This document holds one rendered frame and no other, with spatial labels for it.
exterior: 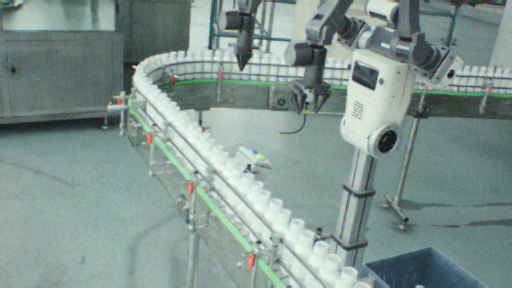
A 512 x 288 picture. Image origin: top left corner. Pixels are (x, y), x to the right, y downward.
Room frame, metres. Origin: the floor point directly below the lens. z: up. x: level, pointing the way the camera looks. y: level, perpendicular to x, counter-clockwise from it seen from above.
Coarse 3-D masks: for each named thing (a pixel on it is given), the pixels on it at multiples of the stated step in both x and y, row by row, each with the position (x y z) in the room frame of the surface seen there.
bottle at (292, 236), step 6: (294, 222) 1.31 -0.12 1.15; (300, 222) 1.31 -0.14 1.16; (294, 228) 1.28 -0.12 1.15; (300, 228) 1.28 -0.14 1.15; (288, 234) 1.29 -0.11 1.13; (294, 234) 1.28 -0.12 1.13; (288, 240) 1.27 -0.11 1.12; (294, 240) 1.27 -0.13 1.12; (288, 252) 1.27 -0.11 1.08; (282, 258) 1.29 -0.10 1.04; (288, 258) 1.27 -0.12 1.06; (288, 264) 1.27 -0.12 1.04; (282, 270) 1.28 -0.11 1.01
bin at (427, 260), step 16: (400, 256) 1.53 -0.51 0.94; (416, 256) 1.57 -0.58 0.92; (432, 256) 1.60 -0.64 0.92; (368, 272) 1.42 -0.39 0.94; (384, 272) 1.50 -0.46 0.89; (400, 272) 1.54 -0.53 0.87; (416, 272) 1.58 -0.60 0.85; (432, 272) 1.58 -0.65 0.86; (448, 272) 1.53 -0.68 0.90; (464, 272) 1.48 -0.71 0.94
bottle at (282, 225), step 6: (282, 210) 1.36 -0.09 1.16; (288, 210) 1.36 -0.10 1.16; (282, 216) 1.33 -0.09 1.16; (288, 216) 1.33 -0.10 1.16; (276, 222) 1.34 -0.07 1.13; (282, 222) 1.33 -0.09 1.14; (288, 222) 1.33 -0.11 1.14; (276, 228) 1.32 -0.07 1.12; (282, 228) 1.32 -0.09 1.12; (288, 228) 1.32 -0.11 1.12; (282, 234) 1.31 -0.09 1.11; (282, 246) 1.31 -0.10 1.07; (282, 252) 1.32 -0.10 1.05; (276, 264) 1.31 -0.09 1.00
